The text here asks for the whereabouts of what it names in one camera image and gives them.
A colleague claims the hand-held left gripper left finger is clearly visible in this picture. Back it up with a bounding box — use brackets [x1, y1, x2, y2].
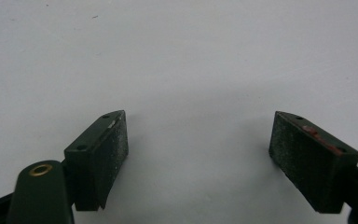
[63, 109, 130, 212]

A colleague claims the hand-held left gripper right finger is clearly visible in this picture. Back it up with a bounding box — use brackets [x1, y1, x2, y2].
[268, 110, 358, 215]

